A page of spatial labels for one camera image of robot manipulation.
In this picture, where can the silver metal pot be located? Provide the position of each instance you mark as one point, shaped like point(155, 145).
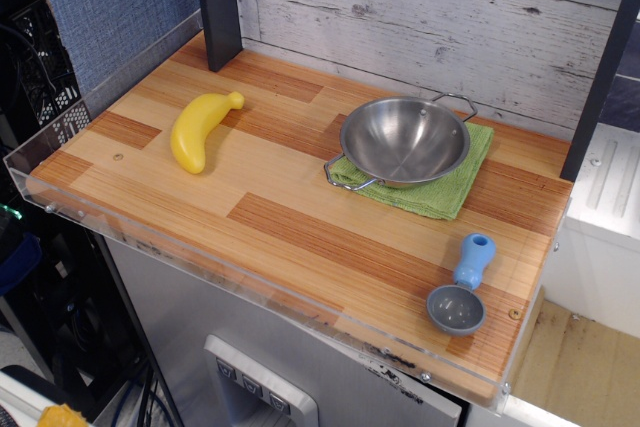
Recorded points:
point(403, 142)

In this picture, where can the yellow plastic banana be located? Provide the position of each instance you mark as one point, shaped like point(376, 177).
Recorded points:
point(197, 120)

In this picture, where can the clear acrylic table guard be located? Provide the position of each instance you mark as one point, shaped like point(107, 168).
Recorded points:
point(261, 220)

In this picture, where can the blue and grey scoop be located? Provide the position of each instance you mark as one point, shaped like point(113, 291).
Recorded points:
point(457, 309)

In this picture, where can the green folded cloth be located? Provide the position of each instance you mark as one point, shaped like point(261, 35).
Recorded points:
point(442, 198)

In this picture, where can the black vertical post right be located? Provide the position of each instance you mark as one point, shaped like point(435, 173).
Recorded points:
point(620, 33)

